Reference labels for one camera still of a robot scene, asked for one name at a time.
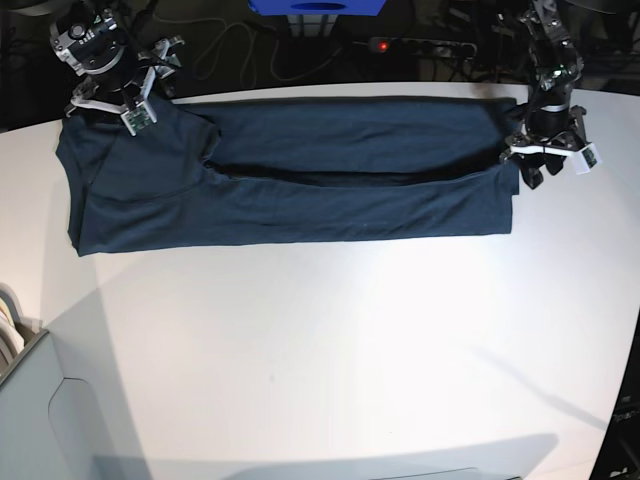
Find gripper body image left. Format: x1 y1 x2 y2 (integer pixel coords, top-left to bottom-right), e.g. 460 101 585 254
63 36 184 121

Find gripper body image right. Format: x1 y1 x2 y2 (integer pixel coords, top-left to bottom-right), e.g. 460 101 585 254
500 103 588 162

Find dark blue T-shirt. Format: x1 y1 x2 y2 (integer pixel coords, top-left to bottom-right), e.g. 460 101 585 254
56 97 520 256

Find blue box with oval hole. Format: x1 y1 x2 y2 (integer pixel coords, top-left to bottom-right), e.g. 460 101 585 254
248 0 386 16

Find black power strip red light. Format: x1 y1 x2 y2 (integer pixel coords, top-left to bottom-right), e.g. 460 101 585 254
367 37 477 59

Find white slats at left edge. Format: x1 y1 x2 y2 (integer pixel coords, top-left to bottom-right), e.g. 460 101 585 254
0 284 42 374

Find grey bin at table corner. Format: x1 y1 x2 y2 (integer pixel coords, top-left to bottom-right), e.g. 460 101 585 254
1 330 103 479

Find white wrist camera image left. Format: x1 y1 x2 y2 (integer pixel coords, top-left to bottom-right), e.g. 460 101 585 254
120 101 157 136

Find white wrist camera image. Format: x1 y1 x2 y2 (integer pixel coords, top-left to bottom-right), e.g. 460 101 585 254
568 143 601 175
120 101 157 136

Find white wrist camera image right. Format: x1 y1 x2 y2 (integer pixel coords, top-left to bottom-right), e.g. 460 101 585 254
568 143 601 175

